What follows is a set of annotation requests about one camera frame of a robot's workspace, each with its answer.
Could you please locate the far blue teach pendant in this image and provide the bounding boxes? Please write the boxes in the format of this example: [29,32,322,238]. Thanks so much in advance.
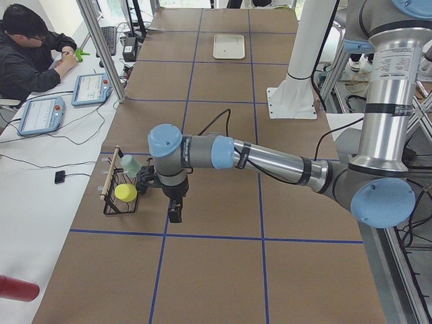
[71,73,112,107]

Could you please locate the black keyboard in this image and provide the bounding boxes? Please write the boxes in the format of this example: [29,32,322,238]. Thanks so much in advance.
[100,26,117,56]

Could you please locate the red bottle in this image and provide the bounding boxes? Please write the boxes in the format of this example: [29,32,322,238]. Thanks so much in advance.
[1,275,40,302]

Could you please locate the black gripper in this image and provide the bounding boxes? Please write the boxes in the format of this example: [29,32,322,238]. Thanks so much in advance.
[160,178,188,223]

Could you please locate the pale green cup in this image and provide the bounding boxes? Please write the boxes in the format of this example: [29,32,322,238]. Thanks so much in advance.
[120,155,142,178]

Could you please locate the yellow cup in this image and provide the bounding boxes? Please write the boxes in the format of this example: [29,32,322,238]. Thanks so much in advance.
[114,184,138,203]

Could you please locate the white pedestal column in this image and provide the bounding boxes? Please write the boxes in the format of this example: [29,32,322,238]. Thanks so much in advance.
[267,0,348,119]

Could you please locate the black power adapter box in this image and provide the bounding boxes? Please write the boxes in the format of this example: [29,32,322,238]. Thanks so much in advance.
[122,37,138,62]

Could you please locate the cream rabbit tray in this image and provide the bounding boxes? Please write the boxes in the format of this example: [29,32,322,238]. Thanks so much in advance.
[213,34,246,60]

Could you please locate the white chair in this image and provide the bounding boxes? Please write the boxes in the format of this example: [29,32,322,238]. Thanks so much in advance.
[326,113,364,141]

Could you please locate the blue teach pendant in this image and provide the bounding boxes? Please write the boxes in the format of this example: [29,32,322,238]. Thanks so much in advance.
[71,73,112,107]
[17,97,65,136]

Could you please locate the near blue teach pendant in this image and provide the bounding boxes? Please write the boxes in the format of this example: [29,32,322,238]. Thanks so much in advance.
[17,97,65,136]

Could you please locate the green plastic part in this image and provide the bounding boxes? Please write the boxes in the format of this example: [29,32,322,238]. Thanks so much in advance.
[75,48,90,63]

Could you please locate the seated person in black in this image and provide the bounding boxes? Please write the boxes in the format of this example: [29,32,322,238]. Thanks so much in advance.
[1,3,78,102]

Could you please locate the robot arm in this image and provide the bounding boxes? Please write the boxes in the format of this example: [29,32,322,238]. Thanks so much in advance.
[148,1,431,228]

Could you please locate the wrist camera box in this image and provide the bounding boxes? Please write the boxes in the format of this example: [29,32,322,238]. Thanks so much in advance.
[135,165,161,195]

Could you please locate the small black puck device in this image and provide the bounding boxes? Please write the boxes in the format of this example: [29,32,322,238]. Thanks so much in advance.
[54,170,65,184]

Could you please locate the aluminium frame post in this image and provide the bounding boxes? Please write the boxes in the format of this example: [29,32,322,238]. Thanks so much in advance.
[76,0,126,103]

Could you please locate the black wire cup rack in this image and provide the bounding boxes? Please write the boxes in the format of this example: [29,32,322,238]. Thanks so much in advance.
[99,146,141,217]

